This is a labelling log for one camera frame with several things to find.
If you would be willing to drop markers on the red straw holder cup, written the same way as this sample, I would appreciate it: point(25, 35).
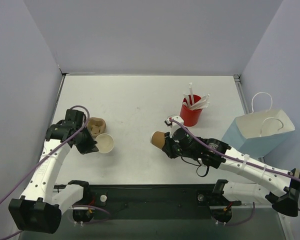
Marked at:
point(190, 117)

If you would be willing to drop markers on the brown cardboard cup carrier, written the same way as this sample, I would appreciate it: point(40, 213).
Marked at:
point(96, 126)

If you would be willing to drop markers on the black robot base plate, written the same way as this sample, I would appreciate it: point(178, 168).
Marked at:
point(154, 202)

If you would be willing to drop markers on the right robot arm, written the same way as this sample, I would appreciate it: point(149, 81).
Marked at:
point(268, 185)

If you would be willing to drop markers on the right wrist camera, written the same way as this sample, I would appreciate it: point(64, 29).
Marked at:
point(174, 122)

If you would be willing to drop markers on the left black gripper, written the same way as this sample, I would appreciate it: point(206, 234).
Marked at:
point(87, 144)

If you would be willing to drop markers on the light blue paper bag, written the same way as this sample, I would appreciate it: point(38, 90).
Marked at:
point(259, 132)

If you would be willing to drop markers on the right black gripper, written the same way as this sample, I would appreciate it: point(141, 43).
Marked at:
point(168, 146)

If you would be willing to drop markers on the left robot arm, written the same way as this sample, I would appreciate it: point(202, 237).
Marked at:
point(38, 209)

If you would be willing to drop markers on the brown paper coffee cup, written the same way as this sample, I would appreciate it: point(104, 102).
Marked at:
point(158, 139)

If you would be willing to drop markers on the white wrapped straw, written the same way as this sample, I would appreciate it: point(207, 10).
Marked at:
point(187, 100)
point(191, 93)
point(201, 104)

